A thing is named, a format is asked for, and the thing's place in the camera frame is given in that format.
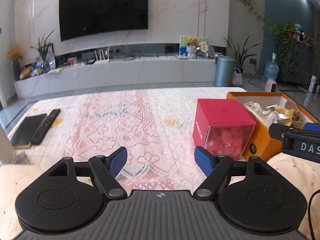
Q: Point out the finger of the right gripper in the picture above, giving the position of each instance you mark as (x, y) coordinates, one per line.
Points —
(277, 131)

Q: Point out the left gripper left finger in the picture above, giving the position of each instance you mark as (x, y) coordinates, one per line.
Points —
(70, 194)

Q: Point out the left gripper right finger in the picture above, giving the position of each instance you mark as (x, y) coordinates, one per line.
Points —
(250, 194)

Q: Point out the white plastic bag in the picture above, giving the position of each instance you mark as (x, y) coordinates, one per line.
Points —
(266, 117)

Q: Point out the yellow cleaning cloth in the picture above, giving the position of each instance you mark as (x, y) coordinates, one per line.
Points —
(288, 112)

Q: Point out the brown plush toy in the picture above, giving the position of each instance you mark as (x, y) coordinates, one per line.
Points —
(298, 118)

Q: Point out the silver foil pouch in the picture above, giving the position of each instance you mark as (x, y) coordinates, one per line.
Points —
(279, 116)

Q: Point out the orange cardboard box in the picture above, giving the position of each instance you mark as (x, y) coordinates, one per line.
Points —
(260, 143)

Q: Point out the pink small heater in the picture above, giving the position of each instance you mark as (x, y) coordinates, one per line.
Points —
(270, 86)

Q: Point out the red lidded clear container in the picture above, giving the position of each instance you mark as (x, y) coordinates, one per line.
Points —
(222, 126)

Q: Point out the blue water jug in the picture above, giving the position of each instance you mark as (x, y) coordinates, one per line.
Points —
(271, 69)

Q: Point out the black remote control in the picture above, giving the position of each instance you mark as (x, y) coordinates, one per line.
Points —
(44, 127)

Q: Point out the pastel woven basket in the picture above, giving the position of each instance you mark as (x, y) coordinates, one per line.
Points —
(237, 77)

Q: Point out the dark cabinet with plants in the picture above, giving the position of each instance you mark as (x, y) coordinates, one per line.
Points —
(295, 53)

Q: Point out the grey blue trash bin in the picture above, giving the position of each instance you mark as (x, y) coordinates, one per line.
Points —
(224, 71)

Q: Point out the potted green floor plant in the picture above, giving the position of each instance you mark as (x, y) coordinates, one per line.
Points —
(238, 53)

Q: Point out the pink lace tablecloth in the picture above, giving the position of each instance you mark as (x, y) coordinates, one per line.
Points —
(154, 125)

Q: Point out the teddy bear on console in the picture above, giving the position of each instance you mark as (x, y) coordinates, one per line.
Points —
(191, 47)

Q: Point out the plant in glass vase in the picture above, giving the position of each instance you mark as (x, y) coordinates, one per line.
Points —
(42, 47)

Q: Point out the white wifi router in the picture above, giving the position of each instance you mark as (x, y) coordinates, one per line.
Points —
(102, 56)

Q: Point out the yellow dried flower vase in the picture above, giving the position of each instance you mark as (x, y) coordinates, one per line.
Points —
(14, 54)

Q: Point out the black television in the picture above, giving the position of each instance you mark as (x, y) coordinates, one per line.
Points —
(78, 18)

